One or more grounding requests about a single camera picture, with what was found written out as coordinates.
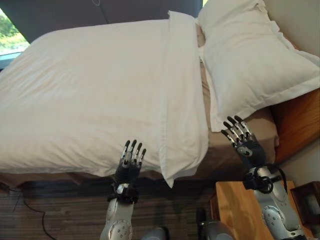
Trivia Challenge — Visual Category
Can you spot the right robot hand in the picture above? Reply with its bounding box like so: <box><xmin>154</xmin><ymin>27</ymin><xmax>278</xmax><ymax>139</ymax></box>
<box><xmin>220</xmin><ymin>115</ymin><xmax>267</xmax><ymax>168</ymax></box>

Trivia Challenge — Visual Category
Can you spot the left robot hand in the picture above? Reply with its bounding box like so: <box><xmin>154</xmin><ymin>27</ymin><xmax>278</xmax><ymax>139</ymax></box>
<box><xmin>114</xmin><ymin>139</ymin><xmax>147</xmax><ymax>185</ymax></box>

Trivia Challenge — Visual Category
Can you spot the wooden headboard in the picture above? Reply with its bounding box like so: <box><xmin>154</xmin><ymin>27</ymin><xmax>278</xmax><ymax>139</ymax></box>
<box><xmin>270</xmin><ymin>39</ymin><xmax>320</xmax><ymax>163</ymax></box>

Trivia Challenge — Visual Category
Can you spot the wooden nightstand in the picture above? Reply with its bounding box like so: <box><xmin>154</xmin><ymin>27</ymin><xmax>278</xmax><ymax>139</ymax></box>
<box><xmin>209</xmin><ymin>180</ymin><xmax>315</xmax><ymax>240</ymax></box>

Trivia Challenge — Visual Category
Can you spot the flat white pillow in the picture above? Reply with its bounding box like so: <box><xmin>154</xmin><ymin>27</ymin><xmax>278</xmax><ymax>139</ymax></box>
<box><xmin>197</xmin><ymin>46</ymin><xmax>241</xmax><ymax>132</ymax></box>

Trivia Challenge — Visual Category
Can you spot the white duvet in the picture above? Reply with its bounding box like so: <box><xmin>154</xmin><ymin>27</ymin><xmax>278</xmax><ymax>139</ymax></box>
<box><xmin>0</xmin><ymin>10</ymin><xmax>210</xmax><ymax>189</ymax></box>

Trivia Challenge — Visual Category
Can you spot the dark brown tissue box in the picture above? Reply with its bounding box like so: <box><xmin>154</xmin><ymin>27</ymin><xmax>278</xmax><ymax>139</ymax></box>
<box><xmin>289</xmin><ymin>181</ymin><xmax>320</xmax><ymax>227</ymax></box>

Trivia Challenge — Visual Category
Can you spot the large white pillow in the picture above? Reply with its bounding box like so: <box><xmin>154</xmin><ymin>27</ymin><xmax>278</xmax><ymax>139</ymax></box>
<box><xmin>197</xmin><ymin>0</ymin><xmax>320</xmax><ymax>124</ymax></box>

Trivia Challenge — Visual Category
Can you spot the window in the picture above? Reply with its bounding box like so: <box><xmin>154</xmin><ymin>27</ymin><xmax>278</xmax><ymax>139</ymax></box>
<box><xmin>0</xmin><ymin>8</ymin><xmax>31</xmax><ymax>61</ymax></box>

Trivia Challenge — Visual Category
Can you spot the black floor cable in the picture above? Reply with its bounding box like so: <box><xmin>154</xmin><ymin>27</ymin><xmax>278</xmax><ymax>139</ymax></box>
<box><xmin>6</xmin><ymin>187</ymin><xmax>61</xmax><ymax>240</ymax></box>

